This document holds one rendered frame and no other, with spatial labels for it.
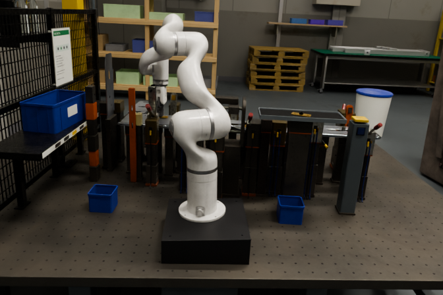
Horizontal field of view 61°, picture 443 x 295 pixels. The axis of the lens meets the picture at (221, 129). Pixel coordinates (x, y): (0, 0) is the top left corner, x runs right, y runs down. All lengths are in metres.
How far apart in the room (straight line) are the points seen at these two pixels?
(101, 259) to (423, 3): 9.48
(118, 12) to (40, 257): 5.65
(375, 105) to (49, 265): 4.68
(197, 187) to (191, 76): 0.43
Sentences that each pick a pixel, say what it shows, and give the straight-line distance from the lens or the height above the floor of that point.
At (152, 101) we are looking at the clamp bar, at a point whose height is 1.14.
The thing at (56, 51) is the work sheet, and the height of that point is 1.34.
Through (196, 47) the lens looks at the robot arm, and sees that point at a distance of 1.59.
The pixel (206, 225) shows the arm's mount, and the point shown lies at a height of 0.80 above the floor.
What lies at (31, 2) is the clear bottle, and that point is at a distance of 2.19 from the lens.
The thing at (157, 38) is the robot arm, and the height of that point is 1.46.
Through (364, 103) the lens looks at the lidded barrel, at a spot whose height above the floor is 0.48.
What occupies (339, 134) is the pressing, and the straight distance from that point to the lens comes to 2.04.
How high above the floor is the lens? 1.58
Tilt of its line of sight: 17 degrees down
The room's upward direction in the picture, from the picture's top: 3 degrees clockwise
